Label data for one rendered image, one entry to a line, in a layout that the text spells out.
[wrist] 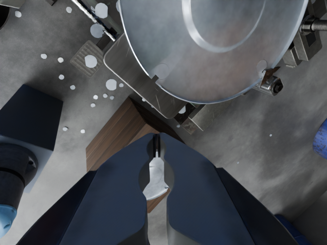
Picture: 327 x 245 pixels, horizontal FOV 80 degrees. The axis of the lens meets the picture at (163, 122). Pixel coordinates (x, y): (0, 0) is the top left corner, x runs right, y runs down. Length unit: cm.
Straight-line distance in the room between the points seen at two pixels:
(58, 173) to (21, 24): 79
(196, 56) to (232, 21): 7
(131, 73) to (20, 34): 83
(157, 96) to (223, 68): 11
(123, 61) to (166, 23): 7
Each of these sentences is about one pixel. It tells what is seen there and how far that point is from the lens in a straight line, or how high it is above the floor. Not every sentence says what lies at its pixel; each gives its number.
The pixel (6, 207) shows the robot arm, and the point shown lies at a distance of 57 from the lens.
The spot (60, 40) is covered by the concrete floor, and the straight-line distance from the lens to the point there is 105.
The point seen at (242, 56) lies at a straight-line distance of 35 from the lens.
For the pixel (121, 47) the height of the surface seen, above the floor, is 78.
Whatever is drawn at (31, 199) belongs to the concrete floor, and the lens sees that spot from 147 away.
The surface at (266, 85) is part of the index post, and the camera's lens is 40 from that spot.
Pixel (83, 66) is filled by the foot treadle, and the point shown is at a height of 16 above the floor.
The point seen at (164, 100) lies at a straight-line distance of 30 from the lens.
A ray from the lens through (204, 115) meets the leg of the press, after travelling 53.
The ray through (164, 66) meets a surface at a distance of 28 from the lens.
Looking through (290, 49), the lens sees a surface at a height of 73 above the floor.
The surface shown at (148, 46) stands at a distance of 27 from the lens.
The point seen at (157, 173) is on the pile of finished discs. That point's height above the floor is 38.
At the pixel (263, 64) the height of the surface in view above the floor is 78.
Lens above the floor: 104
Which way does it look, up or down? 56 degrees down
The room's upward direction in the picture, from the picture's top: 141 degrees clockwise
